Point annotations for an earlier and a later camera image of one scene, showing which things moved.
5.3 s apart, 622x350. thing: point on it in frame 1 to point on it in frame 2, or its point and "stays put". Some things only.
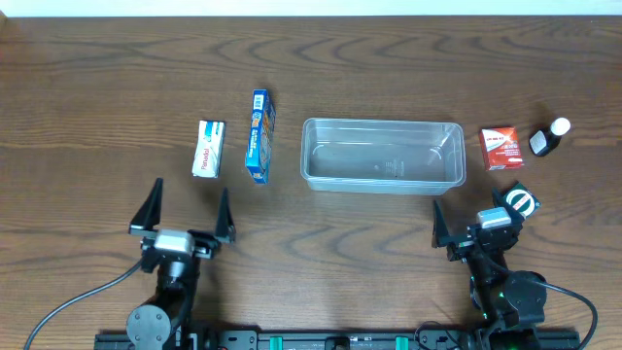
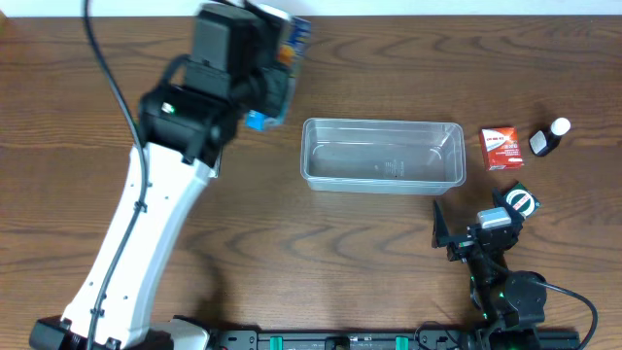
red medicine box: x=501 y=148 stays put
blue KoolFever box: x=259 y=152 to x=293 y=51
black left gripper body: x=150 y=254 to x=251 y=96
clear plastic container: x=357 y=157 stays put
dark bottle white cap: x=545 y=140 stays put
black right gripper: x=461 y=245 stays put
